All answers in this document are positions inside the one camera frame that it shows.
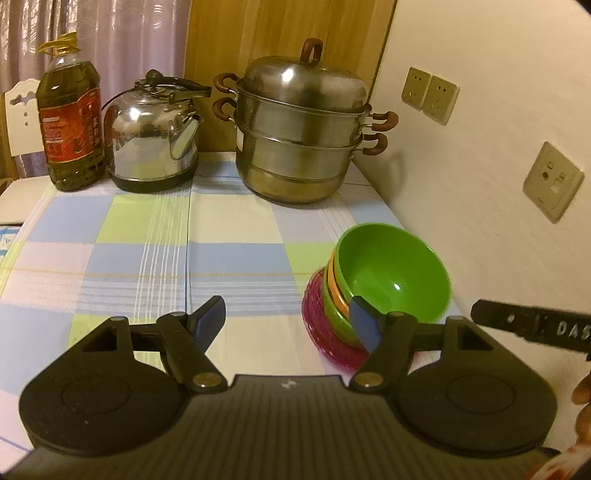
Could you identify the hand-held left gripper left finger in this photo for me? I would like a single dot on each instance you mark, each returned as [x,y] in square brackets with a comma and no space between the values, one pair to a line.
[210,319]

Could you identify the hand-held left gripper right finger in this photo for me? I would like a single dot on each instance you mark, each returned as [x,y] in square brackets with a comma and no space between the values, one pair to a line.
[364,323]

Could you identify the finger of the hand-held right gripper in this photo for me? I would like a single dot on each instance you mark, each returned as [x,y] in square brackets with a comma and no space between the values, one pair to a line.
[501,316]

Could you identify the green plastic bowl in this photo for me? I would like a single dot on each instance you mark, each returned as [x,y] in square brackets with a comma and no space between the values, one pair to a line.
[392,267]
[339,325]

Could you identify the large purple glass plate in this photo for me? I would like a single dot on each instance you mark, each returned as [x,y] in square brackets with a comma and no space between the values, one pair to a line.
[339,357]

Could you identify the orange plastic bowl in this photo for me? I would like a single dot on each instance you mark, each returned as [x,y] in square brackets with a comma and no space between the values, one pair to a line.
[333,288]

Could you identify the person's right hand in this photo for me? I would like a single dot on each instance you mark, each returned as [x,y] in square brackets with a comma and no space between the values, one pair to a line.
[585,397]

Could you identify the checked tablecloth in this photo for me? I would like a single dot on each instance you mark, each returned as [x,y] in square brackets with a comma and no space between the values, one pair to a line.
[184,249]

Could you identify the stainless steel kettle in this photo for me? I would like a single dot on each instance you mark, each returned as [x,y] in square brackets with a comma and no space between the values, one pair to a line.
[147,134]

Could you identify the stainless steel steamer pot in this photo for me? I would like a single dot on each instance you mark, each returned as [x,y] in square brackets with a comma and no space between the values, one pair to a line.
[295,134]

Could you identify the blue patterned cloth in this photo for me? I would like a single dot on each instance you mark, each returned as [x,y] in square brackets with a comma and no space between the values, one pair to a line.
[7,236]

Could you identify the cooking oil bottle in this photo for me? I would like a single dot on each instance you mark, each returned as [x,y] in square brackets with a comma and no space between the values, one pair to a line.
[71,115]

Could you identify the white wooden chair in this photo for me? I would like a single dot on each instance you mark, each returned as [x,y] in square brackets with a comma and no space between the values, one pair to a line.
[23,124]

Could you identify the sheer curtain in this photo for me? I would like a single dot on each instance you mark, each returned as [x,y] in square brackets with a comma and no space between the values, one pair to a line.
[129,37]

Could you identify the beige wall switch plate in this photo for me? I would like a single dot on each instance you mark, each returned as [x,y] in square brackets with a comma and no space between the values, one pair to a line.
[551,182]

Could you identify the beige wall socket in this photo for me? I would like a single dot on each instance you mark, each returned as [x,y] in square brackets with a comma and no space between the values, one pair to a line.
[441,101]
[415,88]

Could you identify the wooden wall panel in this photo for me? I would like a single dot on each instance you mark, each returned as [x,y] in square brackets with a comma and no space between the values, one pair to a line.
[277,27]

